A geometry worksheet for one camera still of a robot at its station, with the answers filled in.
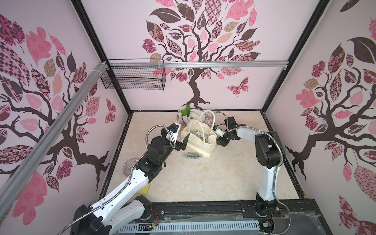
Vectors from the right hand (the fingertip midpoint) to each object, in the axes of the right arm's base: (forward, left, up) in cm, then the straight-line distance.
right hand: (222, 137), depth 103 cm
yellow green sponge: (-35, +49, +1) cm, 61 cm away
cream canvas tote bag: (-10, +20, +9) cm, 24 cm away
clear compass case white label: (-15, +22, +2) cm, 26 cm away
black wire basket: (+28, +59, +35) cm, 74 cm away
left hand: (-14, +27, +27) cm, 41 cm away
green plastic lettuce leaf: (+24, +26, +3) cm, 36 cm away
